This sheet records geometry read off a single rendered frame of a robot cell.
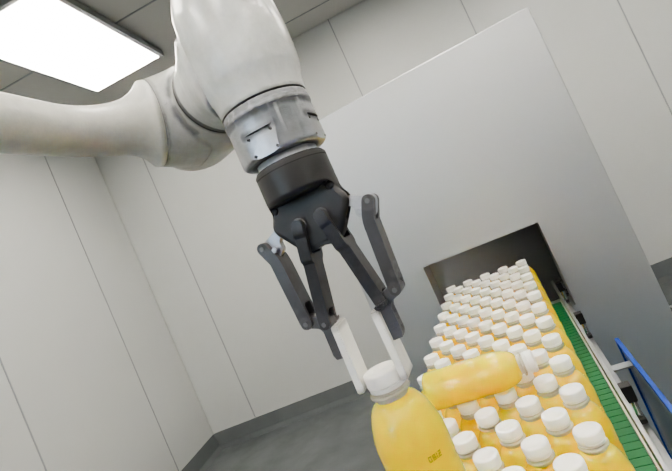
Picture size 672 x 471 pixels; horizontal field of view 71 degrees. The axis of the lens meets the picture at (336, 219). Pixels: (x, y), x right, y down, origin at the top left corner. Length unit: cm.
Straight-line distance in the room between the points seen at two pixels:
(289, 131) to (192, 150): 17
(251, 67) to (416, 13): 435
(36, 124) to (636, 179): 463
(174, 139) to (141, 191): 471
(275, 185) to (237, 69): 11
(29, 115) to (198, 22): 18
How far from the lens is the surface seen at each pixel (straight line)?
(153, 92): 57
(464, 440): 86
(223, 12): 47
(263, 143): 44
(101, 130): 57
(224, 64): 46
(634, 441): 114
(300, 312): 48
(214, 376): 522
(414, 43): 468
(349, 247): 45
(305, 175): 43
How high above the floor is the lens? 149
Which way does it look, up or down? 2 degrees up
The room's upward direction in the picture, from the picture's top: 24 degrees counter-clockwise
